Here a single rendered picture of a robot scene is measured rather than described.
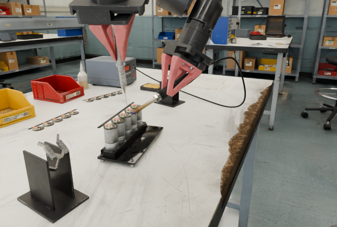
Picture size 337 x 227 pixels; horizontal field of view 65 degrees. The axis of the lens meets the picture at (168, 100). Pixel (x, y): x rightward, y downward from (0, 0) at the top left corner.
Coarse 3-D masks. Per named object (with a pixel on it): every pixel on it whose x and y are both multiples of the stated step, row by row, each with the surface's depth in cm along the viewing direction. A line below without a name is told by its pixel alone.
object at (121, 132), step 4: (120, 124) 48; (124, 124) 49; (120, 128) 48; (124, 128) 49; (120, 132) 49; (124, 132) 50; (120, 136) 49; (124, 136) 50; (120, 140) 49; (124, 140) 50
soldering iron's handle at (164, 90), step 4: (188, 72) 56; (184, 76) 55; (176, 80) 54; (180, 80) 54; (192, 80) 55; (176, 84) 54; (164, 88) 53; (160, 92) 52; (164, 92) 53; (164, 96) 53
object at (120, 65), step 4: (112, 28) 40; (112, 32) 40; (116, 44) 41; (116, 48) 42; (116, 52) 42; (116, 56) 43; (120, 60) 43; (116, 64) 44; (120, 64) 44; (124, 64) 44; (120, 68) 44; (120, 72) 45; (124, 72) 45; (120, 76) 45; (124, 76) 45; (120, 80) 46; (124, 80) 46; (120, 84) 46; (124, 84) 46
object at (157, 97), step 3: (153, 96) 53; (156, 96) 53; (159, 96) 53; (150, 99) 53; (153, 99) 53; (156, 99) 53; (159, 99) 53; (147, 102) 52; (150, 102) 52; (141, 105) 52; (144, 105) 52; (147, 105) 52; (138, 108) 52; (141, 108) 52; (132, 111) 52; (135, 111) 51; (138, 111) 52
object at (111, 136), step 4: (116, 128) 46; (104, 132) 46; (108, 132) 46; (112, 132) 46; (116, 132) 46; (104, 136) 46; (108, 136) 46; (112, 136) 46; (116, 136) 47; (108, 140) 46; (112, 140) 46; (116, 140) 47; (108, 144) 46; (112, 144) 46; (116, 144) 47; (108, 148) 47; (112, 148) 47; (116, 148) 47
